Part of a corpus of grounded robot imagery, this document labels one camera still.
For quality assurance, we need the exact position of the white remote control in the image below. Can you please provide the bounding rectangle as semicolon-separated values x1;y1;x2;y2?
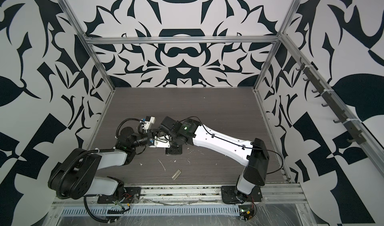
149;137;171;149

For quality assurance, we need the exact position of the beige battery cover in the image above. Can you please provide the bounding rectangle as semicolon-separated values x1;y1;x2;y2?
172;169;182;181

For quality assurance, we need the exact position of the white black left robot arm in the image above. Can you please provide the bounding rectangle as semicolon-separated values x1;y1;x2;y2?
48;127;171;200

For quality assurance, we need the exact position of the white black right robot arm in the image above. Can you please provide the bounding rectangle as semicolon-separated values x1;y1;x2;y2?
159;116;283;205

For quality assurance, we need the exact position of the small green circuit board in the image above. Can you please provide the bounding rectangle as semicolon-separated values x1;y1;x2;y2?
239;204;257;222

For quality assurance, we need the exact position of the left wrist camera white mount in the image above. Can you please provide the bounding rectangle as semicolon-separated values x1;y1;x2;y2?
141;116;156;132

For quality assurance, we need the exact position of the white slotted cable duct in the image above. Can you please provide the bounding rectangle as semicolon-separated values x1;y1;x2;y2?
61;204;241;217

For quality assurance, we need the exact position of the black corrugated cable conduit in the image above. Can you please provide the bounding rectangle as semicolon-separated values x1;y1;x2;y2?
53;149;100;197

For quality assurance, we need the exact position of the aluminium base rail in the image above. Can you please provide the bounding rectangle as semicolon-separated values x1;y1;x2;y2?
133;183;308;206

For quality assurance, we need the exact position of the grey wall hook rail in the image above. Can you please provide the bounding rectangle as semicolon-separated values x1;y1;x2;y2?
296;58;367;145

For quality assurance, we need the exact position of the aluminium cage frame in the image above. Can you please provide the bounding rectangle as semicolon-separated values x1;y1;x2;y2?
49;0;384;185

